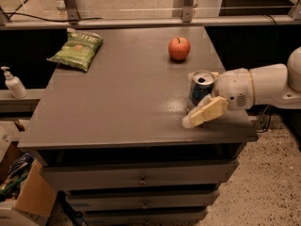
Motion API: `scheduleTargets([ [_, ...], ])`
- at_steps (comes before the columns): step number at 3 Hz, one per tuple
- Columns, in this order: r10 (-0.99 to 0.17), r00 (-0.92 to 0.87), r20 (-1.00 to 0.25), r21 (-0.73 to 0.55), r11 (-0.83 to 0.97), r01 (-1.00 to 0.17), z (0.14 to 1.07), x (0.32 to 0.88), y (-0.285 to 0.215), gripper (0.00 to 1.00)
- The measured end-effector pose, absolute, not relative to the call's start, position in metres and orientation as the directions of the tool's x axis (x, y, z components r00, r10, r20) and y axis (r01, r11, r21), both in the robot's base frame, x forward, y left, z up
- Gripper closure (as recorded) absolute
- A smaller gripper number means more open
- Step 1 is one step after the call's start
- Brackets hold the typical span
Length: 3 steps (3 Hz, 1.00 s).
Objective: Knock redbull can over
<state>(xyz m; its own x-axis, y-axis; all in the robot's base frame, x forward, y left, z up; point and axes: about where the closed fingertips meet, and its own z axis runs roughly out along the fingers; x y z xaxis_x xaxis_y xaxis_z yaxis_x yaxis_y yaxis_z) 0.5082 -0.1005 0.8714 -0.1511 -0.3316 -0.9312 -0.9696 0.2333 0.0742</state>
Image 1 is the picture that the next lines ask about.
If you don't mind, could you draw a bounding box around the blue silver redbull can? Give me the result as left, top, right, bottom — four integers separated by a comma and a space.
188, 70, 214, 106

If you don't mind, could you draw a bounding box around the black cable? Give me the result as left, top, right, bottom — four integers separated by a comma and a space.
0, 0, 103, 24

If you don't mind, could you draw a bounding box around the middle grey drawer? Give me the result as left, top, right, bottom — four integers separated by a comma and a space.
67, 189, 219, 211

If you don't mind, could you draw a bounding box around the grey drawer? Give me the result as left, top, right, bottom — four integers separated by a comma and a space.
67, 189, 219, 211
43, 159, 238, 190
84, 207, 207, 226

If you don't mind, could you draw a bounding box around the grey drawer cabinet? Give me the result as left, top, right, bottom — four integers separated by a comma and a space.
17, 26, 260, 226

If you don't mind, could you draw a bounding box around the red apple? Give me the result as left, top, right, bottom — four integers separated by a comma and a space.
168, 37, 190, 61

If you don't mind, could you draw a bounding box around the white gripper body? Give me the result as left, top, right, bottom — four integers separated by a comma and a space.
214, 68, 254, 110

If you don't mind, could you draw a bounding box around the bottom grey drawer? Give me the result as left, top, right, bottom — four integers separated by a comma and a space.
84, 207, 207, 226

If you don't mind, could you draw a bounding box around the white pump bottle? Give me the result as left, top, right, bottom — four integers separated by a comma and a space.
1, 66, 27, 99

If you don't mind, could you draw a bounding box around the top grey drawer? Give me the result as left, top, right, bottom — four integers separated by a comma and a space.
43, 159, 238, 190

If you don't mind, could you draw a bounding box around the green chip bag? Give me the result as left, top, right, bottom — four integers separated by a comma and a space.
48, 28, 103, 72

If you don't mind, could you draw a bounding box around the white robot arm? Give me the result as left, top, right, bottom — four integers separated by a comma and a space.
182, 48, 301, 128

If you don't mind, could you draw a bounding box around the cardboard box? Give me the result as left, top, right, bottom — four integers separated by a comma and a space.
0, 121, 56, 226

